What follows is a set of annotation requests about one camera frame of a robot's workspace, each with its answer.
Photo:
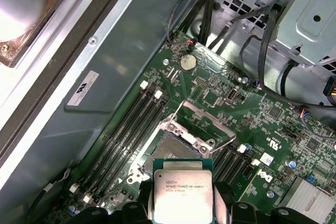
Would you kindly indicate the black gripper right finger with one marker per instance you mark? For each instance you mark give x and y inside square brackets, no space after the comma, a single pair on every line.
[223,208]

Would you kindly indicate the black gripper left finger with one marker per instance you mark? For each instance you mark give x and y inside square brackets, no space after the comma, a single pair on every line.
[146,208]

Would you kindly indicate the silver green CPU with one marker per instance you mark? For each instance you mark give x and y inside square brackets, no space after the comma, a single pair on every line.
[183,195]

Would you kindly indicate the metal socket cover frame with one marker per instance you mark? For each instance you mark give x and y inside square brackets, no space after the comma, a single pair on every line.
[208,119]

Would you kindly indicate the RAM slot black latches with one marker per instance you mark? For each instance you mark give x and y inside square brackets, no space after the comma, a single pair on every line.
[137,144]
[119,136]
[223,165]
[240,171]

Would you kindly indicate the RAM slot white latches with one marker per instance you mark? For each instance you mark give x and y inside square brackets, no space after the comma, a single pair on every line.
[232,167]
[127,140]
[111,132]

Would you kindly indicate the CPU socket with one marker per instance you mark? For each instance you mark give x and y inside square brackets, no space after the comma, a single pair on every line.
[170,150]

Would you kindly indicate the green RAM stick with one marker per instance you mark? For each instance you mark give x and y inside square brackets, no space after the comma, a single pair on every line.
[248,172]

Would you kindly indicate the silver heat sink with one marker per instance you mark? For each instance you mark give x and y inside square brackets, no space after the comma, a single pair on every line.
[307,197]

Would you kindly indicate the green motherboard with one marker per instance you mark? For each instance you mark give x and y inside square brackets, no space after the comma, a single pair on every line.
[262,119]

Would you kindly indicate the black PC case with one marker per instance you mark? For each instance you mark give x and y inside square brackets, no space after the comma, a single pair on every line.
[105,77]

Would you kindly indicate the coin cell battery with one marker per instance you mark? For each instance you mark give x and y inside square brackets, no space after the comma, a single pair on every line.
[187,62]

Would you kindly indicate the black power connector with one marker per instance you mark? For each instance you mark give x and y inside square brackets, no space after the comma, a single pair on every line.
[331,85]

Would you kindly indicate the silver metal drive cage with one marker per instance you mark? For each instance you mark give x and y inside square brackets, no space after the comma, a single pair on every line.
[309,19]

